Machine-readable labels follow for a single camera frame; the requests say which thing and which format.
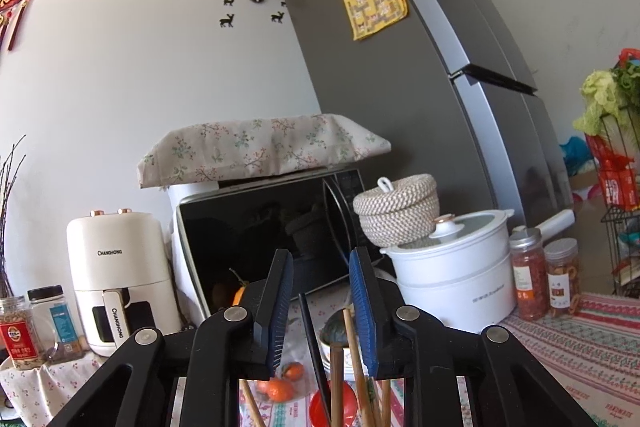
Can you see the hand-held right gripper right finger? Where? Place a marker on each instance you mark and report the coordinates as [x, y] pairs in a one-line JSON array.
[[362, 307]]

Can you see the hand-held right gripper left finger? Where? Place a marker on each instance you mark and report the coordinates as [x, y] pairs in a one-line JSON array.
[[277, 307]]

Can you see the black chopstick with yellow band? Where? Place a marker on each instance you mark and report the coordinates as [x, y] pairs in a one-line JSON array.
[[312, 347]]

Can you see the red plastic spoon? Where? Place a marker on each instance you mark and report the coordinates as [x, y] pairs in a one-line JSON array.
[[322, 409]]

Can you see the dark green squash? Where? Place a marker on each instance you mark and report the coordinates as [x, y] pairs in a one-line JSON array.
[[332, 332]]

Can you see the large orange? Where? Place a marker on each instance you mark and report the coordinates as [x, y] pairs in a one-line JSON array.
[[240, 296]]

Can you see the small orange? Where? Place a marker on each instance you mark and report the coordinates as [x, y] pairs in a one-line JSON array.
[[277, 389], [292, 369]]

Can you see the glass jar with wooden lid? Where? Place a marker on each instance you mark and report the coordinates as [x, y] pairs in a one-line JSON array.
[[260, 384]]

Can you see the white electric cooking pot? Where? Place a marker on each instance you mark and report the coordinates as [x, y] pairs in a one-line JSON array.
[[450, 287]]

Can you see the glass pot lid white knob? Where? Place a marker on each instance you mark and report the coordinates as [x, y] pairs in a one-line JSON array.
[[475, 224]]

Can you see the floral microwave cover cloth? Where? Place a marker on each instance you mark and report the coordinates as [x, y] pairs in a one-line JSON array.
[[250, 147]]

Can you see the cream air fryer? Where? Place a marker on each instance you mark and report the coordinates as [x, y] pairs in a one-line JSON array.
[[115, 267]]

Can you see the jar of red dried fruit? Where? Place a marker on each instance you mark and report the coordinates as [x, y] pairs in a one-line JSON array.
[[530, 277]]

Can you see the jar of dried fruit rings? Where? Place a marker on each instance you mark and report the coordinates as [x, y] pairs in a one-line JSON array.
[[562, 277]]

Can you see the grey refrigerator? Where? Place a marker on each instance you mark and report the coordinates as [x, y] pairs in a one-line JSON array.
[[400, 107]]

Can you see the clear jar with blue label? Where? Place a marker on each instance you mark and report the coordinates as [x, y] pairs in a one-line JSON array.
[[55, 322]]

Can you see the white small-flower print cloth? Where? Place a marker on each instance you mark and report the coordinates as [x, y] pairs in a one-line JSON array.
[[40, 392]]

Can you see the nut jar with red label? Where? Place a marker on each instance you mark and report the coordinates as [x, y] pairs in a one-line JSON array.
[[20, 337]]

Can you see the blue plastic bag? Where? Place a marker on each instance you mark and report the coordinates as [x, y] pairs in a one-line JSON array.
[[575, 152]]

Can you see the dry dark branches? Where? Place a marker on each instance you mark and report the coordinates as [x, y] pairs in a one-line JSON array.
[[6, 257]]

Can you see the red snack packet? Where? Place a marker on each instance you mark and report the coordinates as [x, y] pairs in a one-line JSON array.
[[617, 182]]

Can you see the yellow printed cloth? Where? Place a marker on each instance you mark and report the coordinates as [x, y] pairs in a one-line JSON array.
[[375, 2]]

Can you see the napa cabbage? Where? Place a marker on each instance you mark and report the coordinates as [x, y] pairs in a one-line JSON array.
[[597, 102]]

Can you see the red plastic bag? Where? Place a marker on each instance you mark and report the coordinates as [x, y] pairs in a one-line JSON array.
[[630, 54]]

